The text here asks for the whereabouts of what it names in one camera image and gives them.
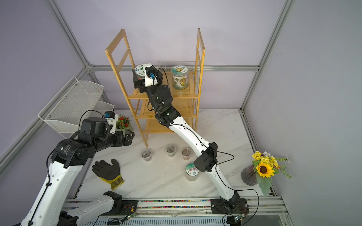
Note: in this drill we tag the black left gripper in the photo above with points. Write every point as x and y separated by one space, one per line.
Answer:
120 142

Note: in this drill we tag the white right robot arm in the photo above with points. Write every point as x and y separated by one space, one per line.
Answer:
192 138

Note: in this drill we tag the sunflower bouquet in vase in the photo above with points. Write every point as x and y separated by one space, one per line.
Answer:
264 166

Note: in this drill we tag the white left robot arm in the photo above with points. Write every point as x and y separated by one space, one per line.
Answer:
64 164

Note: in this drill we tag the green-lid sunflower seed jar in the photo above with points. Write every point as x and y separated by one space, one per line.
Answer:
180 76

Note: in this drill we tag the small clear seed cup right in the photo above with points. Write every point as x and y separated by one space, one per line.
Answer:
186 153

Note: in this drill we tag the small clear seed cup middle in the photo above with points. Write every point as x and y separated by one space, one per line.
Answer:
171 150

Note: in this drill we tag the bamboo three-tier shelf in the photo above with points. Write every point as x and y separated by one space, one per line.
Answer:
185 101

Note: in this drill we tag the seed jar with floral lid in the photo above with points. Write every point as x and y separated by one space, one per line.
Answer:
191 172

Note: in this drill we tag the small clear seed cup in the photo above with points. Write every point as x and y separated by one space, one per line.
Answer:
186 153
171 150
146 155

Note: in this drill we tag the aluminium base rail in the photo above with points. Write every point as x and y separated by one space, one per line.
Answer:
179 211

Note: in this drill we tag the black and yellow glove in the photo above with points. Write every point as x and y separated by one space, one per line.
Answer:
108 172

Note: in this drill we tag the white mesh wall basket rack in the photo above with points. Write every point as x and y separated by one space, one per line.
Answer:
77 99

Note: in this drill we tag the seed jar with red base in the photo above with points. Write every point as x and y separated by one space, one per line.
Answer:
140 72

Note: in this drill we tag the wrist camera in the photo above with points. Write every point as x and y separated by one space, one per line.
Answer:
150 76
112 119

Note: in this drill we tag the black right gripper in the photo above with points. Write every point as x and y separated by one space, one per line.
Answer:
140 86

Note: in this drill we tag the small clear seed cup left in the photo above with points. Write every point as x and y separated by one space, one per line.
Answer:
146 155

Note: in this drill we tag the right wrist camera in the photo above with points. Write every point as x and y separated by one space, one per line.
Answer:
150 76

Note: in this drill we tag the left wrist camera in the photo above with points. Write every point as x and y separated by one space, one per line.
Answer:
112 119

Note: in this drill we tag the green pot with red flowers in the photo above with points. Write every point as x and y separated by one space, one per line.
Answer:
123 124

